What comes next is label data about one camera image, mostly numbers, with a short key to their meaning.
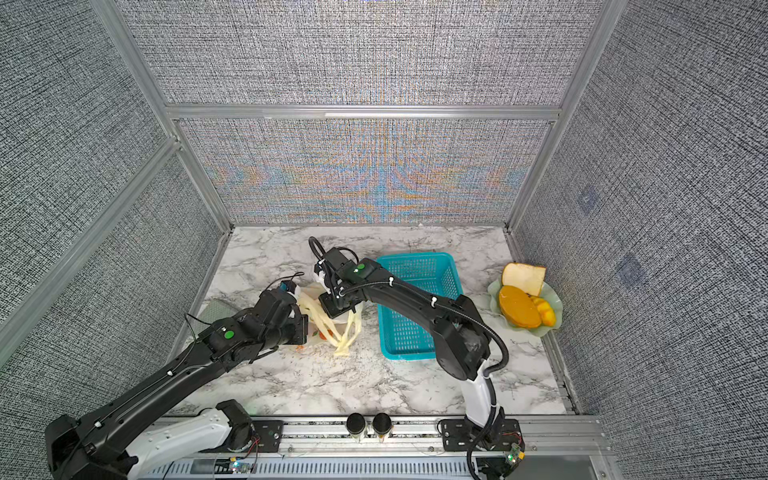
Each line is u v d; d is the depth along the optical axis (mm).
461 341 497
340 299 611
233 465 702
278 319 579
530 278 949
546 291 951
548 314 871
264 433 736
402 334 903
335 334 791
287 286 684
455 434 732
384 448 732
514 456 689
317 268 761
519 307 918
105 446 395
